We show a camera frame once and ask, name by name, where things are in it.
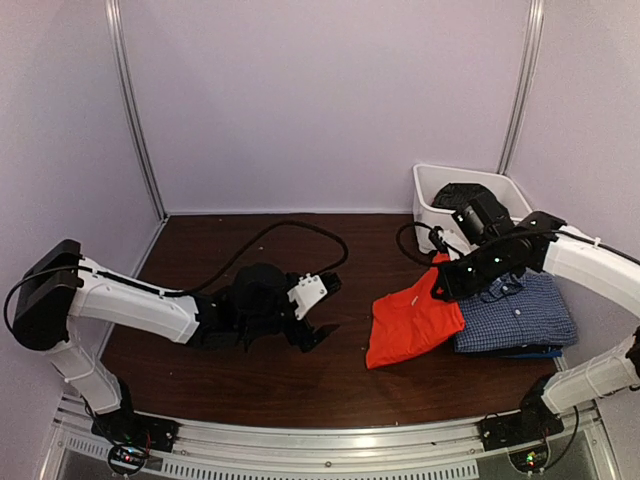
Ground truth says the white plastic laundry bin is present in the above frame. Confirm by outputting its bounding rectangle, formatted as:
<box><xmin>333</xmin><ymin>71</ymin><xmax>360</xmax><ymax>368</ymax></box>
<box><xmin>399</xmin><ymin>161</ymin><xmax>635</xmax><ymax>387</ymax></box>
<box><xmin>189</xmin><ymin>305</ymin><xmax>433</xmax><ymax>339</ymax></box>
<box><xmin>412</xmin><ymin>164</ymin><xmax>532</xmax><ymax>253</ymax></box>

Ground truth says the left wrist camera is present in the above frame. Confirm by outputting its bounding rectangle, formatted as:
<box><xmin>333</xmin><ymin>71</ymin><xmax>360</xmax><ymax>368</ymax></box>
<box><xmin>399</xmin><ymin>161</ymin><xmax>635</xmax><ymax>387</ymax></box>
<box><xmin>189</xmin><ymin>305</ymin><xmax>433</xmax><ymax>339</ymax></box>
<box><xmin>287</xmin><ymin>272</ymin><xmax>342</xmax><ymax>321</ymax></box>

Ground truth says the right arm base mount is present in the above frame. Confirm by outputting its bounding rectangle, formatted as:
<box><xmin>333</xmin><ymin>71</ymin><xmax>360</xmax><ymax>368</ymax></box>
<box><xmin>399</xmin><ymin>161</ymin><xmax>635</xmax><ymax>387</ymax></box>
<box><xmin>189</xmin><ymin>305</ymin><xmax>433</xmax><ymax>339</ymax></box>
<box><xmin>478</xmin><ymin>411</ymin><xmax>564</xmax><ymax>475</ymax></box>

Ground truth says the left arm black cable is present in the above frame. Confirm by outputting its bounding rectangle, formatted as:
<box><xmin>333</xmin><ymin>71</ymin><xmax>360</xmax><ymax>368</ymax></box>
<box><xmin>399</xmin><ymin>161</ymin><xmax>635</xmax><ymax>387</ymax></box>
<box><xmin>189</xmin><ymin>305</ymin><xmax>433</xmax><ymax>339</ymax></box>
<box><xmin>3</xmin><ymin>221</ymin><xmax>350</xmax><ymax>346</ymax></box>

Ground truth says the folded black garment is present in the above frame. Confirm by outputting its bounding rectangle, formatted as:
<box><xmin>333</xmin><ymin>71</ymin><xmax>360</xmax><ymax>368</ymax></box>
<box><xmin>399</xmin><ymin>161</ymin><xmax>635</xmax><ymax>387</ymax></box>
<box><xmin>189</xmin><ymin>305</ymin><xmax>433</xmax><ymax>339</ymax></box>
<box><xmin>465</xmin><ymin>345</ymin><xmax>562</xmax><ymax>358</ymax></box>

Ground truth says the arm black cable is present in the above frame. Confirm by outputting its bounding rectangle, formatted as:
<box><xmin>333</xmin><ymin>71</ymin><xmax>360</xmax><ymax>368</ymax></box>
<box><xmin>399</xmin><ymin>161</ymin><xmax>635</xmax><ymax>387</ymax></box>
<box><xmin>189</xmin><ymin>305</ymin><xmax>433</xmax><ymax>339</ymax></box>
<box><xmin>397</xmin><ymin>222</ymin><xmax>441</xmax><ymax>266</ymax></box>
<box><xmin>3</xmin><ymin>221</ymin><xmax>350</xmax><ymax>346</ymax></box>

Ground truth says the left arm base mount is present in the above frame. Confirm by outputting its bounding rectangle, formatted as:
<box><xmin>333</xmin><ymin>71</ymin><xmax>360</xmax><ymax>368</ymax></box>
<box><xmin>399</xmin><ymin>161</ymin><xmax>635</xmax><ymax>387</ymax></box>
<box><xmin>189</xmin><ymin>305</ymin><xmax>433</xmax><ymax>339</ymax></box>
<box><xmin>91</xmin><ymin>411</ymin><xmax>179</xmax><ymax>477</ymax></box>

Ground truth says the aluminium front rail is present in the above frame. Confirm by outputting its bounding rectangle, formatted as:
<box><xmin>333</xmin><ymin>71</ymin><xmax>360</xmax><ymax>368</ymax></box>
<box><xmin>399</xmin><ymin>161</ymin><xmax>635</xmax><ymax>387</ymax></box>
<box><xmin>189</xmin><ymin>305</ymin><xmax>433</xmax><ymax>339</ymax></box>
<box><xmin>35</xmin><ymin>394</ymin><xmax>623</xmax><ymax>479</ymax></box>

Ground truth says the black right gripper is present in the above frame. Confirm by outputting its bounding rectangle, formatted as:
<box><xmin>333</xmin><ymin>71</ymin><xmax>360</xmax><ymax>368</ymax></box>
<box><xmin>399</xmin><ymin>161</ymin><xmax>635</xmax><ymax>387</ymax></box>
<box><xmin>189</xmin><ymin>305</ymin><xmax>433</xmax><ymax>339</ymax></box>
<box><xmin>432</xmin><ymin>241</ymin><xmax>510</xmax><ymax>304</ymax></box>

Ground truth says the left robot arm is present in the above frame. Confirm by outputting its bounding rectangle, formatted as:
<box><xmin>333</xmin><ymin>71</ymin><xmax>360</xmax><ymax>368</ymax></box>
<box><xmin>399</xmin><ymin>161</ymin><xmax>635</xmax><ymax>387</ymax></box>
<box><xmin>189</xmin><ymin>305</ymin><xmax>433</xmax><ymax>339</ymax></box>
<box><xmin>3</xmin><ymin>240</ymin><xmax>342</xmax><ymax>444</ymax></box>

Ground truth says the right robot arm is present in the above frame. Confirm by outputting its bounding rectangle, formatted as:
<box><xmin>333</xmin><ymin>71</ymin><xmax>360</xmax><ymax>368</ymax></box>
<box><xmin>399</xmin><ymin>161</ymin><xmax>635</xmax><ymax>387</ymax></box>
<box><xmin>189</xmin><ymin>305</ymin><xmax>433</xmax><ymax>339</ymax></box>
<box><xmin>431</xmin><ymin>193</ymin><xmax>639</xmax><ymax>442</ymax></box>

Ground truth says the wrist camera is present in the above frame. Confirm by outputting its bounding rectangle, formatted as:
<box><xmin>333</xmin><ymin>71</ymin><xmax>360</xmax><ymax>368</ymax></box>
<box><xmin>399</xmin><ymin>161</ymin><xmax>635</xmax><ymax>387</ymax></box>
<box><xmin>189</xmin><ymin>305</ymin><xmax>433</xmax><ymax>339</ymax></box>
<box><xmin>287</xmin><ymin>272</ymin><xmax>342</xmax><ymax>321</ymax></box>
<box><xmin>429</xmin><ymin>226</ymin><xmax>469</xmax><ymax>260</ymax></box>

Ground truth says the aluminium corner post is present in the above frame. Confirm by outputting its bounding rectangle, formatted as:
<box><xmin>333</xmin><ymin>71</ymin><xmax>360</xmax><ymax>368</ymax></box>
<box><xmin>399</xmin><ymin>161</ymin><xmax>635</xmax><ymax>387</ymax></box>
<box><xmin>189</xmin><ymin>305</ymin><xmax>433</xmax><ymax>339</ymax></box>
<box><xmin>496</xmin><ymin>0</ymin><xmax>545</xmax><ymax>176</ymax></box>
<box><xmin>104</xmin><ymin>0</ymin><xmax>168</xmax><ymax>222</ymax></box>

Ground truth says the folded blue garment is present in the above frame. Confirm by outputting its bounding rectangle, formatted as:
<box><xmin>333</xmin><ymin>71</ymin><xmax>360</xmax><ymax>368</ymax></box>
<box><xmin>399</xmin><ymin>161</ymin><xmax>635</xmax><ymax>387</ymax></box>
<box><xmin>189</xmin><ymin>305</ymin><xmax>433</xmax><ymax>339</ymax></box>
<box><xmin>506</xmin><ymin>350</ymin><xmax>563</xmax><ymax>359</ymax></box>

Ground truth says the orange garment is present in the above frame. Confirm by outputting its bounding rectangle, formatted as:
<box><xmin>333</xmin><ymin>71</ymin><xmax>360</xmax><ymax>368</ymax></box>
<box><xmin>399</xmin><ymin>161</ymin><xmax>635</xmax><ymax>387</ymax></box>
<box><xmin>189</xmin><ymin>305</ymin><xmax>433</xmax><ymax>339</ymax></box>
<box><xmin>365</xmin><ymin>266</ymin><xmax>465</xmax><ymax>370</ymax></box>

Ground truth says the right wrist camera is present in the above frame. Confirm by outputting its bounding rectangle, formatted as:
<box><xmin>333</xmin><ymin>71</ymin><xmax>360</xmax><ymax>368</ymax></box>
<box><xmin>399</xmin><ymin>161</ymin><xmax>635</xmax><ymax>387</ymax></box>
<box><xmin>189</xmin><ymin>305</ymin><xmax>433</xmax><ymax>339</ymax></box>
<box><xmin>429</xmin><ymin>226</ymin><xmax>469</xmax><ymax>260</ymax></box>

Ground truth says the right aluminium corner post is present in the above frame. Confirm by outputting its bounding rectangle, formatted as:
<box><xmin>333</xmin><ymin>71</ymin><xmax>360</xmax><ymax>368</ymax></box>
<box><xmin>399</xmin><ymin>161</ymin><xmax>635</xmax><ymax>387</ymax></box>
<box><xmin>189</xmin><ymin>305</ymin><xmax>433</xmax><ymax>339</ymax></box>
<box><xmin>496</xmin><ymin>0</ymin><xmax>545</xmax><ymax>176</ymax></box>

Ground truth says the dark garment in bin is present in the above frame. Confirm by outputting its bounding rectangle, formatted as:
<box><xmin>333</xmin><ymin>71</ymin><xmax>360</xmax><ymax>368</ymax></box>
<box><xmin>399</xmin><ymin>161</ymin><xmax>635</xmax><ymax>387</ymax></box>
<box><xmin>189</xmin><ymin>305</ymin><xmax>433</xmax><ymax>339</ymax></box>
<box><xmin>431</xmin><ymin>183</ymin><xmax>509</xmax><ymax>216</ymax></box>

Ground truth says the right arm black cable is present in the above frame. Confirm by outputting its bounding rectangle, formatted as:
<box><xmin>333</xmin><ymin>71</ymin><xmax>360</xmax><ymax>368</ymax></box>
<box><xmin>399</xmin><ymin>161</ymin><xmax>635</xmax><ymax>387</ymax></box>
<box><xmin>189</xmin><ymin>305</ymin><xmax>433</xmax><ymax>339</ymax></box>
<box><xmin>397</xmin><ymin>222</ymin><xmax>441</xmax><ymax>266</ymax></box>

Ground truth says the blue checked button shirt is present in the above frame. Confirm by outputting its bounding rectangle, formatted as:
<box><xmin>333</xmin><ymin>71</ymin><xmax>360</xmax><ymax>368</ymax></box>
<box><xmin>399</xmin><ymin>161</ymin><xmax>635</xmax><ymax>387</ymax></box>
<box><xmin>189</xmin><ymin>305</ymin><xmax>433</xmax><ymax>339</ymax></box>
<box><xmin>454</xmin><ymin>272</ymin><xmax>578</xmax><ymax>354</ymax></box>

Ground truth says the left aluminium corner post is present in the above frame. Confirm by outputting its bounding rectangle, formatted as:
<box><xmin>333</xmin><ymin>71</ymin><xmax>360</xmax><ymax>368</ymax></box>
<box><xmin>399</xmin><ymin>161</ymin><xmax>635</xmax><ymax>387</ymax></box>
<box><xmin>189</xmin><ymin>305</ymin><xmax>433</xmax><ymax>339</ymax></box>
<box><xmin>104</xmin><ymin>0</ymin><xmax>168</xmax><ymax>222</ymax></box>

